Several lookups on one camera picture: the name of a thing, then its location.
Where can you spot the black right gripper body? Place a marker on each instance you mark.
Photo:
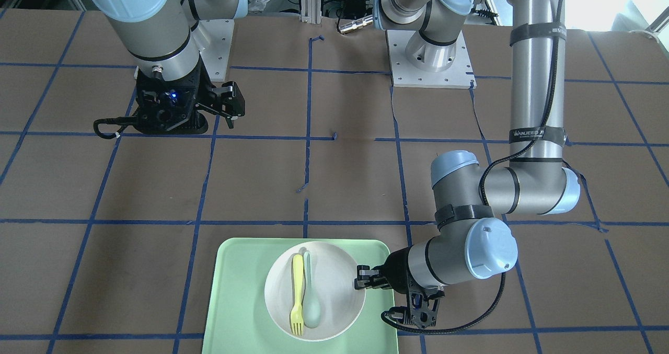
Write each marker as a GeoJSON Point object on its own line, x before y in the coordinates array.
{"type": "Point", "coordinates": [203, 86]}

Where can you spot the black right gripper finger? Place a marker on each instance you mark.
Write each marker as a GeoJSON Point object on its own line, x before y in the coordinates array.
{"type": "Point", "coordinates": [226, 101]}

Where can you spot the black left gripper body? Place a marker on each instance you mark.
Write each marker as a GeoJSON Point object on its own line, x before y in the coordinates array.
{"type": "Point", "coordinates": [395, 274]}

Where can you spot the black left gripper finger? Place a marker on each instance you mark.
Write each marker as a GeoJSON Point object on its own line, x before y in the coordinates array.
{"type": "Point", "coordinates": [364, 271]}
{"type": "Point", "coordinates": [373, 283]}

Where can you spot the cream round plate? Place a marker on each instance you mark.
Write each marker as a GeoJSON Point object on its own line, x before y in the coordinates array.
{"type": "Point", "coordinates": [332, 276]}

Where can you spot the teal plastic spoon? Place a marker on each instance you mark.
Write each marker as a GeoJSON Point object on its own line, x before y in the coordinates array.
{"type": "Point", "coordinates": [311, 304]}

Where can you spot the yellow plastic fork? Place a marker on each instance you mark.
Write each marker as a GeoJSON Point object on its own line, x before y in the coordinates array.
{"type": "Point", "coordinates": [296, 313]}

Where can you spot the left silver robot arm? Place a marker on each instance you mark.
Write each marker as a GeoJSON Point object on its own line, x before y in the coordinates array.
{"type": "Point", "coordinates": [472, 242]}

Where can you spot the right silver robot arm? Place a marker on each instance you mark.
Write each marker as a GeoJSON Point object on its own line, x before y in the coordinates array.
{"type": "Point", "coordinates": [178, 63]}

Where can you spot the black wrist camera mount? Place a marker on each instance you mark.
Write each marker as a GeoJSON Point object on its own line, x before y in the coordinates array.
{"type": "Point", "coordinates": [419, 315]}

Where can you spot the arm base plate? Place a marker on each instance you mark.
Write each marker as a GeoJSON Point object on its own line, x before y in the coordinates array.
{"type": "Point", "coordinates": [419, 64]}
{"type": "Point", "coordinates": [214, 40]}

